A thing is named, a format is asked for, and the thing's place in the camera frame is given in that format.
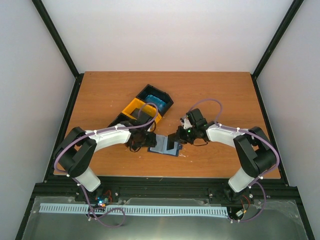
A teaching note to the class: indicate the black bin with blue cards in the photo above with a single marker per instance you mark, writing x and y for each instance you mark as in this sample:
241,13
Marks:
161,99

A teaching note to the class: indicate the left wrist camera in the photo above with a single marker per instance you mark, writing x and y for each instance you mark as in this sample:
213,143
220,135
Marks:
152,128

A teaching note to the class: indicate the left black frame post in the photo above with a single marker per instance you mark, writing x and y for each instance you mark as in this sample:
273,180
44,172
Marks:
43,13

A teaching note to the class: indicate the black frame post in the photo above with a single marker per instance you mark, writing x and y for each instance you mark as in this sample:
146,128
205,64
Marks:
43,13
283,26

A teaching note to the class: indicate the black card stack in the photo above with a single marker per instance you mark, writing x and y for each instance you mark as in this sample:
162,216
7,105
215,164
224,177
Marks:
138,114

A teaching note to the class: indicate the black bin with red cards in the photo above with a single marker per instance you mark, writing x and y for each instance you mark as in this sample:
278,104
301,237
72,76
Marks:
119,119

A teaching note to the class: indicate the blue leather card holder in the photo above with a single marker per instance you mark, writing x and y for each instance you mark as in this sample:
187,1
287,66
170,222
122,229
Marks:
161,147

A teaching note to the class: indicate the yellow middle bin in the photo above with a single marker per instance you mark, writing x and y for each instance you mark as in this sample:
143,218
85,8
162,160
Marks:
137,103

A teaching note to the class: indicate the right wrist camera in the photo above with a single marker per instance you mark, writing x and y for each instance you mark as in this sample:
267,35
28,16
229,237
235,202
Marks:
185,123

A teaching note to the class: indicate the right black frame post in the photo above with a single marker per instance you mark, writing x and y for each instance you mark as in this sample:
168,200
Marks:
283,26

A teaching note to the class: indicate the light blue cable duct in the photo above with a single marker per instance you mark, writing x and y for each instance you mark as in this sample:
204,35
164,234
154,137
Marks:
137,210

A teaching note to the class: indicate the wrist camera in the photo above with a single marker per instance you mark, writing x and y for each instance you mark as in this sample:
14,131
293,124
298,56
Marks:
185,123
152,128

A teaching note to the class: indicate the blue card stack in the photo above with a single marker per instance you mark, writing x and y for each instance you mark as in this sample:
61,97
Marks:
157,101

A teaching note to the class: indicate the black credit card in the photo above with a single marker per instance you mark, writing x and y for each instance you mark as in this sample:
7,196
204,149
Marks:
170,142

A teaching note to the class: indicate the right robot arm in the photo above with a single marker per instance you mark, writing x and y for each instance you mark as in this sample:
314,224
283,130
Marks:
257,156

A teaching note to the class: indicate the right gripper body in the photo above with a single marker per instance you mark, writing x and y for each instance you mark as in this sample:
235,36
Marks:
186,137

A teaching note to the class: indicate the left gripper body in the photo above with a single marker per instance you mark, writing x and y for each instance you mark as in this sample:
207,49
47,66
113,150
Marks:
145,141

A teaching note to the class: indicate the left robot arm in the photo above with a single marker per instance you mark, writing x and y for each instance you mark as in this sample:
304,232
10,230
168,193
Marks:
76,151

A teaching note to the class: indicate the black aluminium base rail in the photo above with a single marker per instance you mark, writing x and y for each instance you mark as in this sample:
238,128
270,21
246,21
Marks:
207,189

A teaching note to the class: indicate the left controller board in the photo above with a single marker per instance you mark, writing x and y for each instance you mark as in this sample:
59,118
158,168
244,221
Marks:
104,199

